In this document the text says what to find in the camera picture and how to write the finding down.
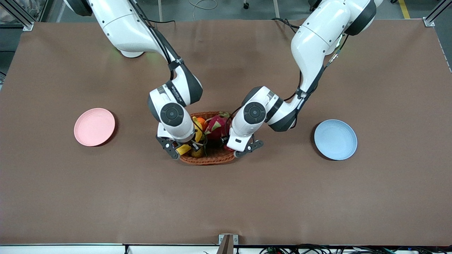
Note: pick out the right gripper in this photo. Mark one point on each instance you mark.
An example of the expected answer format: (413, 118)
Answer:
(195, 144)

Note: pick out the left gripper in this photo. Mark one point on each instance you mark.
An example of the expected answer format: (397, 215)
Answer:
(225, 140)

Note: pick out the yellow banana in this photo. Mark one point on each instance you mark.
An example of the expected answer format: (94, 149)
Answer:
(183, 150)

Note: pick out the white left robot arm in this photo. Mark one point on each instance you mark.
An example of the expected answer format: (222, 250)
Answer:
(317, 38)

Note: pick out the brown kiwi fruit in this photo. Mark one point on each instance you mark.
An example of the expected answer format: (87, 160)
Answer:
(196, 153)

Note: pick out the pink dragon fruit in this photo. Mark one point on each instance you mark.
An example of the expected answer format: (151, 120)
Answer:
(215, 127)

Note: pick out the brown wicker fruit basket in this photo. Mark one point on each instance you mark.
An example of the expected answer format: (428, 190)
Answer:
(212, 157)

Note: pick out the orange tangerine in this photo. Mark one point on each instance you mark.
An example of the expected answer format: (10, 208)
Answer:
(202, 122)

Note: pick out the brown table cover sheet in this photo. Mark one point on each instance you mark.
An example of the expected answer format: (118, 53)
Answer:
(226, 197)

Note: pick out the pink round plate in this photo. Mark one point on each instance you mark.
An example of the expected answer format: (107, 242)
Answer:
(93, 127)

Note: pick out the light blue round plate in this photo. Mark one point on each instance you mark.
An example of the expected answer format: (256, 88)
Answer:
(335, 140)

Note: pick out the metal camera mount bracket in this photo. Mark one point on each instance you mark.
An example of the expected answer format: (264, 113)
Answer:
(227, 243)

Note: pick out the white metal frame bar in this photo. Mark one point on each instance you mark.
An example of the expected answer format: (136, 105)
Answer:
(276, 8)
(160, 10)

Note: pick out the white table edge rail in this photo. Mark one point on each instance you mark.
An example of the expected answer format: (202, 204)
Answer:
(70, 249)

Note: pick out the aluminium frame post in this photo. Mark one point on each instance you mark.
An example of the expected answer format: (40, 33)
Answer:
(21, 16)
(436, 14)

